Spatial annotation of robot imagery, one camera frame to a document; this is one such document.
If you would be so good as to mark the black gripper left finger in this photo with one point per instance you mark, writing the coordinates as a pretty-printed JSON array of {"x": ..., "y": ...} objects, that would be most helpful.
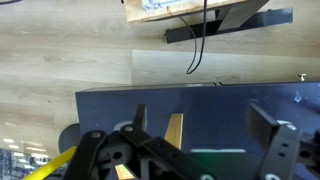
[{"x": 156, "y": 150}]

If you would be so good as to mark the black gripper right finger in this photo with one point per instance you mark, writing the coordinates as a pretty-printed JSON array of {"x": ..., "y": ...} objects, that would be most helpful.
[{"x": 280, "y": 153}]

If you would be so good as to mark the small white floor object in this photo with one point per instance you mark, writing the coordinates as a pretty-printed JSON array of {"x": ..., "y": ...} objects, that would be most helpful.
[{"x": 302, "y": 77}]

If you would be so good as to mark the yellow strip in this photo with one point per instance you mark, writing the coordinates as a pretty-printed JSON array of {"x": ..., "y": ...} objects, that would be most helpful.
[{"x": 50, "y": 166}]

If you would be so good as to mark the dark blue floor mat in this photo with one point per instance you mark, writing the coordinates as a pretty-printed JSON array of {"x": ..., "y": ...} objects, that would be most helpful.
[{"x": 213, "y": 113}]

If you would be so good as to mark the dark grey round object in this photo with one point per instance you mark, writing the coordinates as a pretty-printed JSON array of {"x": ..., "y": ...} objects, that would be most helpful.
[{"x": 69, "y": 136}]

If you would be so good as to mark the white item on desk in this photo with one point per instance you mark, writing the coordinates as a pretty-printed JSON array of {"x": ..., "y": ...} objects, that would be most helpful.
[{"x": 156, "y": 4}]

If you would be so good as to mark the wooden desk with black legs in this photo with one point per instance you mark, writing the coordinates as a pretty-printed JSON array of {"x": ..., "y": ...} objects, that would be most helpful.
[{"x": 233, "y": 20}]

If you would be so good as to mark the light wooden table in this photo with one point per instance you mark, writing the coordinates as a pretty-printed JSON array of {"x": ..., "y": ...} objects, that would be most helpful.
[{"x": 174, "y": 131}]

